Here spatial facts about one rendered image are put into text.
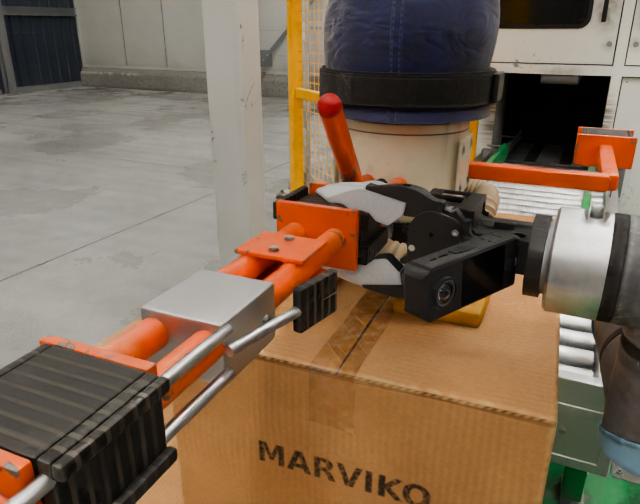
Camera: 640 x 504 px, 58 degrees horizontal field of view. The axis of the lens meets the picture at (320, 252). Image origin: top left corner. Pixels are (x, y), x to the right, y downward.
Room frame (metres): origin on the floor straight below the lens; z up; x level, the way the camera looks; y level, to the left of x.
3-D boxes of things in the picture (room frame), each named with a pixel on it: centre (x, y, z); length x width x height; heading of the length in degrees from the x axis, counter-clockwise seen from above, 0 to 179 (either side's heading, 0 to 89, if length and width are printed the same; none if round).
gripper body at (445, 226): (0.49, -0.14, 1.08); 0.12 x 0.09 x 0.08; 65
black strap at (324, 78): (0.77, -0.11, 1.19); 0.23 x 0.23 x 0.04
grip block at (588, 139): (0.94, -0.47, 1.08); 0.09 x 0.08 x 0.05; 67
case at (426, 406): (0.75, -0.13, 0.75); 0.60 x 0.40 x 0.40; 158
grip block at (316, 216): (0.54, -0.01, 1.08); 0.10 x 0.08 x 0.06; 67
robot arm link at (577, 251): (0.45, -0.21, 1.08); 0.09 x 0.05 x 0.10; 155
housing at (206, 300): (0.35, 0.07, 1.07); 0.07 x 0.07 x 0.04; 67
